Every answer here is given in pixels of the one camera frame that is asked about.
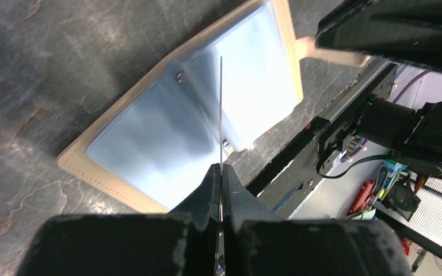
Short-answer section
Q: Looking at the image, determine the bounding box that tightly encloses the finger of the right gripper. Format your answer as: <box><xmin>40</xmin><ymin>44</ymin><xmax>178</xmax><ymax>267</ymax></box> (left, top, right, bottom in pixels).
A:
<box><xmin>316</xmin><ymin>1</ymin><xmax>442</xmax><ymax>73</ymax></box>

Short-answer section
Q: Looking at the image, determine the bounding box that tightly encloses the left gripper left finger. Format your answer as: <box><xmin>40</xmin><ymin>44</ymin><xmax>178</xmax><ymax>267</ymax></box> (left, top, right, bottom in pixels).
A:
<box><xmin>17</xmin><ymin>164</ymin><xmax>221</xmax><ymax>275</ymax></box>

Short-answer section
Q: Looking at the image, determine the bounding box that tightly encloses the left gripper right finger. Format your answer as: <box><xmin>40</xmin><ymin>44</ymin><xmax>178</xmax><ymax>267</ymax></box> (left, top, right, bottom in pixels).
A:
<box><xmin>221</xmin><ymin>165</ymin><xmax>411</xmax><ymax>275</ymax></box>

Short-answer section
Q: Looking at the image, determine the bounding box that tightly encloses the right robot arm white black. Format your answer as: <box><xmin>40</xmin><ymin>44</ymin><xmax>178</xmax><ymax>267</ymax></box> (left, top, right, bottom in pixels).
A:
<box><xmin>316</xmin><ymin>1</ymin><xmax>442</xmax><ymax>179</ymax></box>

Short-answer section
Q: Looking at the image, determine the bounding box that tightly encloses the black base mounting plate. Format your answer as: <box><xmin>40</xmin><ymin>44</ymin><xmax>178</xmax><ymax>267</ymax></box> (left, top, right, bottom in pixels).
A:
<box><xmin>246</xmin><ymin>61</ymin><xmax>399</xmax><ymax>219</ymax></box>

